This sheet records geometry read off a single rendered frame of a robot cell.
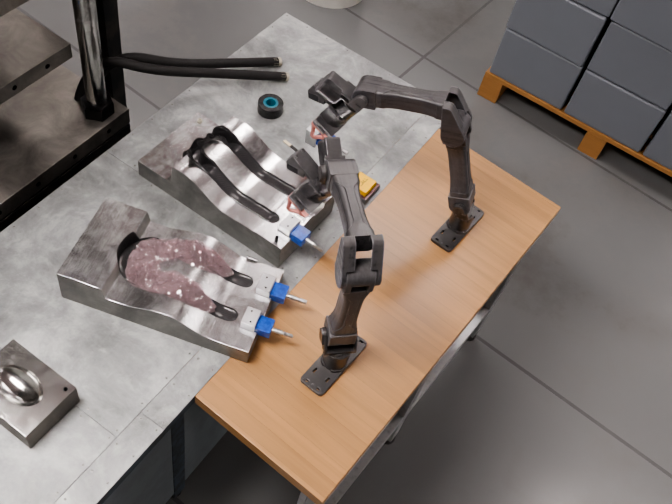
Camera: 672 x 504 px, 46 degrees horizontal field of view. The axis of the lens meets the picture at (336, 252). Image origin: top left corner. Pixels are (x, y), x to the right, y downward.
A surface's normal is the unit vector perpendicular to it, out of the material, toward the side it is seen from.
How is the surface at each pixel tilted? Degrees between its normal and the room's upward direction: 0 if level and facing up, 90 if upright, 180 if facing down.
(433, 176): 0
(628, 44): 90
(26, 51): 0
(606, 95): 90
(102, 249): 0
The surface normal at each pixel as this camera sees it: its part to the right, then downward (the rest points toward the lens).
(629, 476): 0.15, -0.58
